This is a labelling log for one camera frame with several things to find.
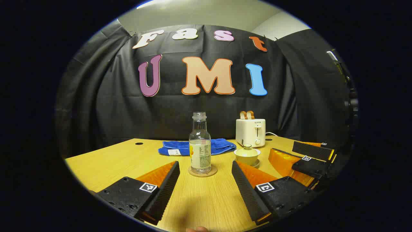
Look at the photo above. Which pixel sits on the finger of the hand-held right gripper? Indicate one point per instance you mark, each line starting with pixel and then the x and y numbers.
pixel 310 149
pixel 312 167

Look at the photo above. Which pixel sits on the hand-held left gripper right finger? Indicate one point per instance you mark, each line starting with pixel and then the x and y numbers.
pixel 248 193

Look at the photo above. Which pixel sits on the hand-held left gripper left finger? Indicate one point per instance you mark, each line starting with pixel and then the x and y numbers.
pixel 167 187

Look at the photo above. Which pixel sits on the pale yellow teacup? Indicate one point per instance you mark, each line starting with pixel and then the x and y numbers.
pixel 248 160

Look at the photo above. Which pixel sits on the round cork coaster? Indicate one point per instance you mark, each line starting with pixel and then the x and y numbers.
pixel 213 170

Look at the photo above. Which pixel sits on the pale yellow teacup lid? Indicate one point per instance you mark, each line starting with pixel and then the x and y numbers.
pixel 247 150

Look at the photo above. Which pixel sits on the clear water bottle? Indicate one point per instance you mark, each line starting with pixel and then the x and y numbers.
pixel 199 141

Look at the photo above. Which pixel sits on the white saucer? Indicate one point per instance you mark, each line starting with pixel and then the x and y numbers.
pixel 257 164

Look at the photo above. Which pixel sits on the blue towel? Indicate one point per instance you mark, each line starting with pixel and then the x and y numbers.
pixel 222 145

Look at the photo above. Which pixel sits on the white toaster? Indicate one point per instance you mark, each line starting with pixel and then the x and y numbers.
pixel 248 132

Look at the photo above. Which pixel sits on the toast slice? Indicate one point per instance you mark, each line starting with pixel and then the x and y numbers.
pixel 250 114
pixel 243 115

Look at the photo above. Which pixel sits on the black backdrop cloth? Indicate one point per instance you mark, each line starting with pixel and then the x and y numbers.
pixel 225 106

